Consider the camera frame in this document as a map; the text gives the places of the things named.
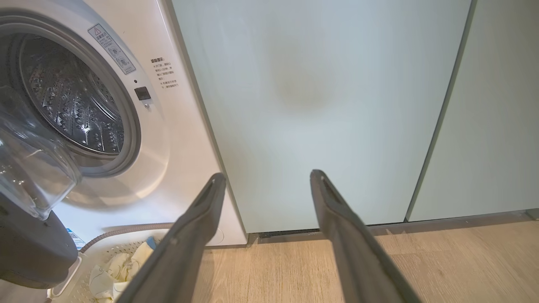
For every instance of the dark round washing machine door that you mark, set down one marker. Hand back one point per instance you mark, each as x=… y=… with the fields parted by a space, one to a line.
x=29 y=235

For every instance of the cream yellow printed garment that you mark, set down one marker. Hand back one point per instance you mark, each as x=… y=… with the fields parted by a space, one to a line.
x=116 y=271

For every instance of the grey warning sticker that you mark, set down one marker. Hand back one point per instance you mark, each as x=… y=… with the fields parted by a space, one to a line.
x=111 y=48

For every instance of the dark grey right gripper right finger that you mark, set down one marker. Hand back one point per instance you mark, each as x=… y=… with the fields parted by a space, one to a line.
x=358 y=252

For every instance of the black door latch socket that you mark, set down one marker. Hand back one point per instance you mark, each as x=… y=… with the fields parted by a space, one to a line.
x=142 y=93

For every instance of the white front-load washing machine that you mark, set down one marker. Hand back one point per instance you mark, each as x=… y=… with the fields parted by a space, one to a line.
x=181 y=168

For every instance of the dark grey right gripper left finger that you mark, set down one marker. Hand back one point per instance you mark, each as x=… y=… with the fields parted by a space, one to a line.
x=185 y=244

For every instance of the blue energy label sticker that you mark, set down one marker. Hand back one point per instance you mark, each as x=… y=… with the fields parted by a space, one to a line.
x=76 y=239

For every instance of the round white filter cover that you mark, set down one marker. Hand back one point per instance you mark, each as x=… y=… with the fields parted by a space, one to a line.
x=219 y=236

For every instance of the grey rubber door seal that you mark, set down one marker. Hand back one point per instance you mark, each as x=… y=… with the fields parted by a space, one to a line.
x=130 y=126

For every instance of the small blue garment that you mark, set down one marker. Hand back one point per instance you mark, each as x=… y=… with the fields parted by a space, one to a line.
x=151 y=243

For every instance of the white perforated laundry basket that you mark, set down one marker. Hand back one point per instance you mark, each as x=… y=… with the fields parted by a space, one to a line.
x=92 y=256

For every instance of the pale green cabinet door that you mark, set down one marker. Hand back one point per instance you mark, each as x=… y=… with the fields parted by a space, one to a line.
x=316 y=105
x=492 y=126

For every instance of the steel washing machine drum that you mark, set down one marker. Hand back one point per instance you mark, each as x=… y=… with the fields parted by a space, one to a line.
x=71 y=97

